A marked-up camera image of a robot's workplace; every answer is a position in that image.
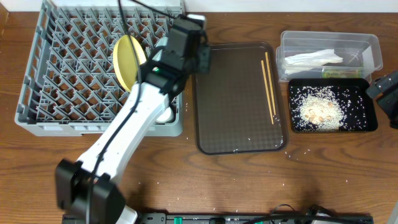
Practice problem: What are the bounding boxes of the wooden chopstick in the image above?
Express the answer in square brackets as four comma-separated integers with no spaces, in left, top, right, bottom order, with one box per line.
[261,60,274,125]
[265,52,276,115]

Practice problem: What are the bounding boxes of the white cup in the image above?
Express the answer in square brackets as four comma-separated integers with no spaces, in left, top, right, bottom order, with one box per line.
[155,106,175,124]

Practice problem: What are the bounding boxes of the yellow plate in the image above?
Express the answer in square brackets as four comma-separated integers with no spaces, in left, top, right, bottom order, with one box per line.
[113,35,147,92]

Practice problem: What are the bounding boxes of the white paper napkin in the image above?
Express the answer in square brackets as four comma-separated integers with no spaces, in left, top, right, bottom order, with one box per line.
[285,49,343,66]

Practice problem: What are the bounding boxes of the rice and shell waste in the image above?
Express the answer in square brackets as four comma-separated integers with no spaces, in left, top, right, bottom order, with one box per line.
[289,86,368,132]

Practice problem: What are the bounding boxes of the green foil wrapper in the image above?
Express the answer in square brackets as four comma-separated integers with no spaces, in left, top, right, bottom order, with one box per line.
[321,69,362,78]

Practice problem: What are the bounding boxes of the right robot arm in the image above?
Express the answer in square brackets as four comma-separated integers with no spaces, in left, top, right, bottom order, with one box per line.
[366,70,397,129]

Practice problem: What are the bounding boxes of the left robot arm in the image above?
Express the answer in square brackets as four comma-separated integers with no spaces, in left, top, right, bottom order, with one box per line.
[55,14,210,223]

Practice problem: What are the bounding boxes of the dark brown serving tray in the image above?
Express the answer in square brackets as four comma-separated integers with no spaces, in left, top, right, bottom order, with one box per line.
[192,42,289,155]

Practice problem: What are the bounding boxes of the clear plastic bin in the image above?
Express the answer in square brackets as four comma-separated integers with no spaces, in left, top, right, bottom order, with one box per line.
[276,30,383,82]

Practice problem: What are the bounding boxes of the grey dish rack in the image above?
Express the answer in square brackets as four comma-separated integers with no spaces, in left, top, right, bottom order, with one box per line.
[14,0,187,138]

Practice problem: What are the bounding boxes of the black plastic bin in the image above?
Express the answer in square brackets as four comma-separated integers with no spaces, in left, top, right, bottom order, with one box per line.
[288,78,378,133]

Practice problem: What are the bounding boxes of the black rail at table edge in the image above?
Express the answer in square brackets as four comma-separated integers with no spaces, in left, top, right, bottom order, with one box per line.
[62,203,374,224]

